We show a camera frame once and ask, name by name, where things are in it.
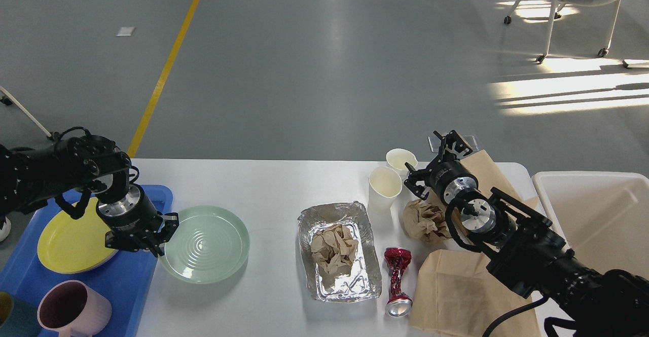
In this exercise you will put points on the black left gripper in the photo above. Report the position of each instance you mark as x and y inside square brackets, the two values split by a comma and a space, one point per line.
[135, 224]

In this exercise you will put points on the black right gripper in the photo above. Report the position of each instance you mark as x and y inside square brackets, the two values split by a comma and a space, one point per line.
[444, 177]

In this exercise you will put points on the light green plate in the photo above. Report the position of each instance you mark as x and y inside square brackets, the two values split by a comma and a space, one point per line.
[210, 245]

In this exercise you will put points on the pink mug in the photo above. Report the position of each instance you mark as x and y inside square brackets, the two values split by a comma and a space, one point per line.
[72, 308]

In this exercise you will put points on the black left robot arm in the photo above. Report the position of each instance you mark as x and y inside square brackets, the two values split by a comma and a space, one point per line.
[71, 171]

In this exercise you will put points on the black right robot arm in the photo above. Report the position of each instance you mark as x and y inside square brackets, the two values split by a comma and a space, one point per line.
[525, 254]

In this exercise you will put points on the metal floor socket plate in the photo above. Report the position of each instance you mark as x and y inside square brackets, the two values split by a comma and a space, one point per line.
[472, 141]

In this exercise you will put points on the rear white paper cup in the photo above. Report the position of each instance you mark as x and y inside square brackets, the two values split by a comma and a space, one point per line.
[397, 158]

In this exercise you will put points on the white paper cup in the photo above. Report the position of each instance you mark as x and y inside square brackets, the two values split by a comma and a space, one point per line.
[397, 158]
[385, 185]

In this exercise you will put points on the blue plastic tray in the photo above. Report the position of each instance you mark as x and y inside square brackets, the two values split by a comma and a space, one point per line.
[124, 280]

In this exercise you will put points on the front white paper cup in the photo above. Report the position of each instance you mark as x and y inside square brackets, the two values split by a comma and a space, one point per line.
[385, 185]

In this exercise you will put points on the rear brown paper bag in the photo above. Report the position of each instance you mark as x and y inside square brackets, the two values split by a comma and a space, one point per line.
[489, 172]

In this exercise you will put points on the brown paper bag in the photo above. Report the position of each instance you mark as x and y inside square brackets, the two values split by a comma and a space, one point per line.
[455, 295]
[489, 172]

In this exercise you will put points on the crumpled brown paper ball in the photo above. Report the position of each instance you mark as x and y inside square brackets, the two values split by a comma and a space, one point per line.
[425, 222]

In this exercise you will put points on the yellow plate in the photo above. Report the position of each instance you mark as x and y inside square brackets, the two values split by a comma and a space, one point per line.
[69, 246]

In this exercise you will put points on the white chair leg with caster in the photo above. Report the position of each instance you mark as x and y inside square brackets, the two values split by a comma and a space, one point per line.
[9, 99]

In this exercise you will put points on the crumpled brown paper in tray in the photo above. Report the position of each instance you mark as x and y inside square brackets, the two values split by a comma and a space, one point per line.
[333, 249]

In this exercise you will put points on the aluminium foil tray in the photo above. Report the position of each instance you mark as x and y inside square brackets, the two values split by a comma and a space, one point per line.
[364, 282]

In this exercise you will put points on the front brown paper bag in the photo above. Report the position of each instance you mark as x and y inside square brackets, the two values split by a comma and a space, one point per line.
[455, 295]

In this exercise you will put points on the teal cup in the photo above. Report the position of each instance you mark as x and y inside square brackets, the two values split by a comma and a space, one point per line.
[18, 318]

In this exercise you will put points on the crushed red can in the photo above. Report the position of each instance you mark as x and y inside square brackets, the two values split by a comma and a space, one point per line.
[399, 303]

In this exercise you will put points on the white plastic bin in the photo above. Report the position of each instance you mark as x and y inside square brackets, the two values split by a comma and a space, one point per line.
[603, 216]

